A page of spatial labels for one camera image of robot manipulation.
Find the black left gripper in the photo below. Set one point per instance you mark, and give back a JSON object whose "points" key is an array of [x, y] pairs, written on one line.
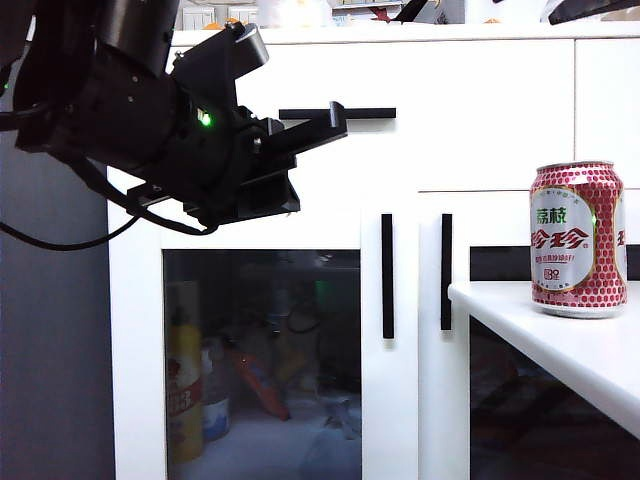
{"points": [[215, 150]]}

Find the white glass-panel cabinet door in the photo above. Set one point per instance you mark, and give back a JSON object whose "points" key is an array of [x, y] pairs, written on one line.
{"points": [[432, 400], [137, 325]]}

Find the red beverage can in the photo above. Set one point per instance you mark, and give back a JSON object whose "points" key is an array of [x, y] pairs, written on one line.
{"points": [[577, 250]]}

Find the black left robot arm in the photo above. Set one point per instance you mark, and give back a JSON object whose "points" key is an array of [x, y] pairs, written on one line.
{"points": [[100, 115]]}

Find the white cabinet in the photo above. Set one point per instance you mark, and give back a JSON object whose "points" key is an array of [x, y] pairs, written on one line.
{"points": [[450, 32]]}

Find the beige cardboard box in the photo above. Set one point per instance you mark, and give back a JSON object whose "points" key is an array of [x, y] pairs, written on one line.
{"points": [[620, 15]]}

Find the small orange object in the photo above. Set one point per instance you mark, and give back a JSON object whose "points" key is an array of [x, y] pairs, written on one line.
{"points": [[492, 21]]}

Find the black angled object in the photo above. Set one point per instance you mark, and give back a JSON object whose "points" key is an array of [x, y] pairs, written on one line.
{"points": [[410, 11]]}

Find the narrow white drawer front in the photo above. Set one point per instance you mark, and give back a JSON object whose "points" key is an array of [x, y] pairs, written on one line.
{"points": [[607, 115]]}

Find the wide white drawer front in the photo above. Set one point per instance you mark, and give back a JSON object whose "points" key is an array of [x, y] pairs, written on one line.
{"points": [[475, 125]]}

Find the orange fruit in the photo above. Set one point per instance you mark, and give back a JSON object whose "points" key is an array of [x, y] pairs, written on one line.
{"points": [[212, 25]]}

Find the yellow snack packet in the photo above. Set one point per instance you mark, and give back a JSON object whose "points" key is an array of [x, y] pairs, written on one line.
{"points": [[295, 350]]}

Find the orange snack packet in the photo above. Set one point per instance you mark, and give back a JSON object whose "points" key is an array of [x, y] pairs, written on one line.
{"points": [[260, 385]]}

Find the yellow bottle red label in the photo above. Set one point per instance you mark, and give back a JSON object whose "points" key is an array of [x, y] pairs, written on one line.
{"points": [[184, 375]]}

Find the crumpled white plastic sheet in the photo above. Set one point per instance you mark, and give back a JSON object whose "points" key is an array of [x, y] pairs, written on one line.
{"points": [[335, 415]]}

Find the white jar blue label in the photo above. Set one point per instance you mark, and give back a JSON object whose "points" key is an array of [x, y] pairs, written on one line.
{"points": [[216, 415]]}

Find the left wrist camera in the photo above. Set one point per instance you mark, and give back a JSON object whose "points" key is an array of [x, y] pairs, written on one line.
{"points": [[245, 50]]}

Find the white wall switch plate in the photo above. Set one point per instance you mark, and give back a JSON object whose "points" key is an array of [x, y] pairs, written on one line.
{"points": [[197, 17], [242, 14]]}

